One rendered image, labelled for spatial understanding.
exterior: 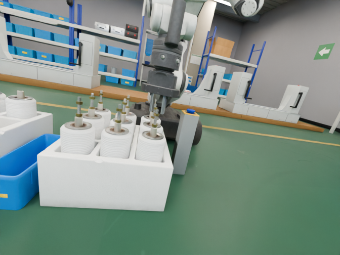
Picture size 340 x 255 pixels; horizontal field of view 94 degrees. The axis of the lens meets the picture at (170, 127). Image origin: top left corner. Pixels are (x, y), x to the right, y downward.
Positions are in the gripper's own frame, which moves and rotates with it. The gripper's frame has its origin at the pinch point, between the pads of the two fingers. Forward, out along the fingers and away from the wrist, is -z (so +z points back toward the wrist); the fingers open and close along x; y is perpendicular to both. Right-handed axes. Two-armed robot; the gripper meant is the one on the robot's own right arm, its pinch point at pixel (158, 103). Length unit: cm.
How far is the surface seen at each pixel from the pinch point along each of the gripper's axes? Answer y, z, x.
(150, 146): 4.7, -13.3, -0.8
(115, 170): 10.4, -21.0, 7.1
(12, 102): -1, -12, 58
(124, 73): -423, -3, 216
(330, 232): -9, -36, -74
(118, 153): 7.4, -16.8, 8.2
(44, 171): 16.4, -23.4, 25.7
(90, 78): -167, -14, 144
